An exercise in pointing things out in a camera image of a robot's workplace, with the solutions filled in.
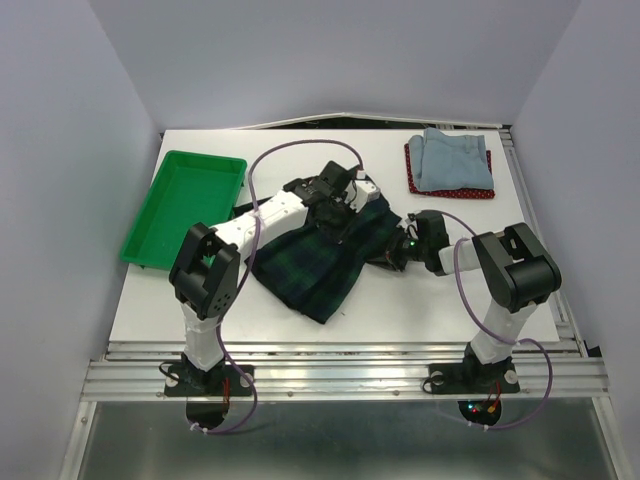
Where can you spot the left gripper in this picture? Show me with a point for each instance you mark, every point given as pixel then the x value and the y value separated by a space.
pixel 338 234

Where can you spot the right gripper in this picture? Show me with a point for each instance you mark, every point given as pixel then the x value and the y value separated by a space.
pixel 392 256

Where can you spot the green navy plaid skirt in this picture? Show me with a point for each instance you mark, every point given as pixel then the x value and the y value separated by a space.
pixel 312 275

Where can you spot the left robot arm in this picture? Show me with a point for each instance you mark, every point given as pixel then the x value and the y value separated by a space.
pixel 205 274

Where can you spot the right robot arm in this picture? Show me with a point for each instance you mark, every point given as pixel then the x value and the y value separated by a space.
pixel 520 276

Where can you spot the light blue denim skirt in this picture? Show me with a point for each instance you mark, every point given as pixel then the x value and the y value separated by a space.
pixel 441 162

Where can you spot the green plastic tray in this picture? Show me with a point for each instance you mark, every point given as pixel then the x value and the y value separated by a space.
pixel 188 188

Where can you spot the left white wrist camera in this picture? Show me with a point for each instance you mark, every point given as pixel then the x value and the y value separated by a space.
pixel 361 192

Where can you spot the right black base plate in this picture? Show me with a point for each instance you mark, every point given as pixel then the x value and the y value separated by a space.
pixel 462 379

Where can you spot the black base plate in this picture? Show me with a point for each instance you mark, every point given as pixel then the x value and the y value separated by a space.
pixel 182 381
pixel 462 379

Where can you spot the aluminium rail frame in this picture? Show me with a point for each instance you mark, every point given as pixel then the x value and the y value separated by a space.
pixel 380 344

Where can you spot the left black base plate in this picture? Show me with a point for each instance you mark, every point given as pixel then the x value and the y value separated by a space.
pixel 182 381

